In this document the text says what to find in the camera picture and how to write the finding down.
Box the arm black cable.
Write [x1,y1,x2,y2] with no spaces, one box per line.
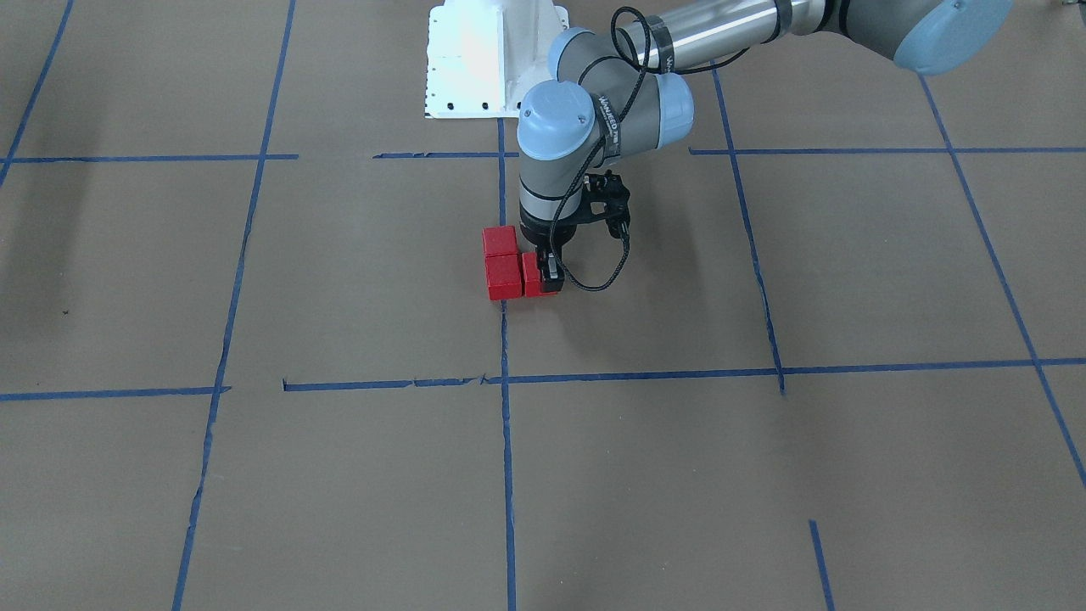
[550,7,752,293]

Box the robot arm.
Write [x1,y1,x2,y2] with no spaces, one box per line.
[517,1,1012,295]

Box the red block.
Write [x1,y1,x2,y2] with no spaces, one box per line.
[481,226,520,258]
[520,252,560,300]
[484,254,525,301]

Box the white camera pedestal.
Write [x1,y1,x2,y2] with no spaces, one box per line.
[424,1,570,120]

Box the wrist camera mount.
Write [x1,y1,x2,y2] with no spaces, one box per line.
[574,170,630,240]

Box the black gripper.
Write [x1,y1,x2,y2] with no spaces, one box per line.
[519,211,577,294]

